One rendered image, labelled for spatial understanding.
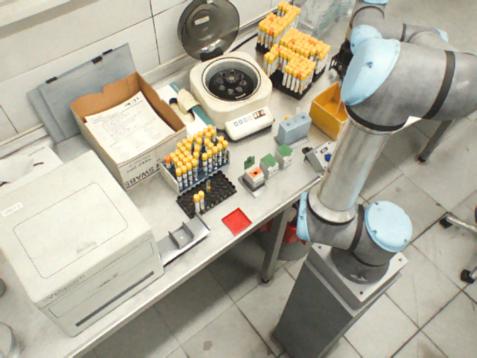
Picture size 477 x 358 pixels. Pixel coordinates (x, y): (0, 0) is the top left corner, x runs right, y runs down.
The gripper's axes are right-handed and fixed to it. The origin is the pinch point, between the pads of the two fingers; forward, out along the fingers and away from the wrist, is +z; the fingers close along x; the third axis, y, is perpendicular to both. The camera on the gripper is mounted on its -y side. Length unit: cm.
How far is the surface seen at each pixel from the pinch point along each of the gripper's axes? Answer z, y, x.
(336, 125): 10.3, 6.5, 4.6
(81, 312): 6, 100, 2
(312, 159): 13.0, 20.6, 7.6
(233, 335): 105, 59, 16
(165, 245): 14, 74, -1
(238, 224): 17, 53, 7
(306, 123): 8.8, 14.3, -1.6
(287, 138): 12.1, 21.3, -3.2
